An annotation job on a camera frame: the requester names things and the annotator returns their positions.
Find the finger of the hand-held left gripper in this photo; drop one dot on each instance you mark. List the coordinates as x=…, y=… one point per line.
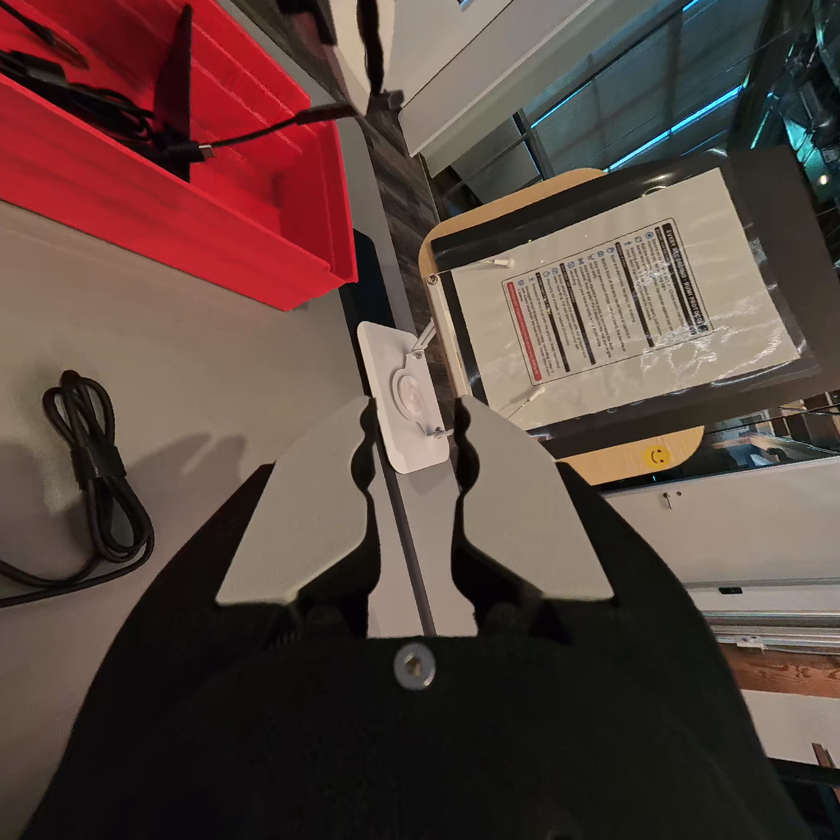
x=351, y=72

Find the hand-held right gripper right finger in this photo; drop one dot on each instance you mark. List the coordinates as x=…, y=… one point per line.
x=525, y=518

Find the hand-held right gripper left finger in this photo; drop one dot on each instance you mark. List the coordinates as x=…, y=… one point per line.
x=302, y=518

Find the red plastic bin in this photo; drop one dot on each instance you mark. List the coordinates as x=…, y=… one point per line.
x=164, y=223

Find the white partition panel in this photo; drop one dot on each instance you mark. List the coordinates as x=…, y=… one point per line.
x=722, y=531
x=459, y=79

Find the black bin divider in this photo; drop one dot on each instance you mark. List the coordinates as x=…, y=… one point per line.
x=174, y=92

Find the white sign stand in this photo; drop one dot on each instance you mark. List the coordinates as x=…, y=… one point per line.
x=380, y=348

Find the wooden instruction sign board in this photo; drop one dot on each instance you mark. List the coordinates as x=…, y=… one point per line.
x=623, y=315

